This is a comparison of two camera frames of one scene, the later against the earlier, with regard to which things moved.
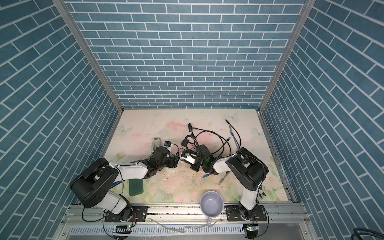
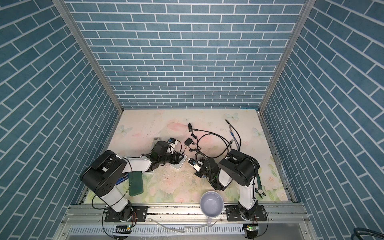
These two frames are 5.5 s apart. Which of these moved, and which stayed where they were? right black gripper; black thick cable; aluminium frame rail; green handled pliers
Moved: right black gripper
Stayed: black thick cable; green handled pliers; aluminium frame rail
